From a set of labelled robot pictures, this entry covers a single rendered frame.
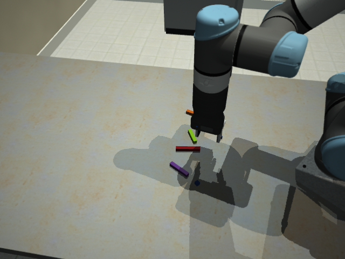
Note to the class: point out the purple rod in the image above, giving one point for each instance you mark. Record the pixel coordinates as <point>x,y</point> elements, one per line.
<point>179,169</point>

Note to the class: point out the lime green rod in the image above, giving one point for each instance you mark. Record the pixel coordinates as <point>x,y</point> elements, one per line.
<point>192,136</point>

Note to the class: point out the dark red rod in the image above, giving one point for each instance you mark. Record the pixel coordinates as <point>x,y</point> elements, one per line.
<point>187,148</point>

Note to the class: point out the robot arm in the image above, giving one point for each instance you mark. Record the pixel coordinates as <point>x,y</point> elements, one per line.
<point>276,49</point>

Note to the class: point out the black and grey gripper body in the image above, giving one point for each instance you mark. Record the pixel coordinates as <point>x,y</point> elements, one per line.
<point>209,102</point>

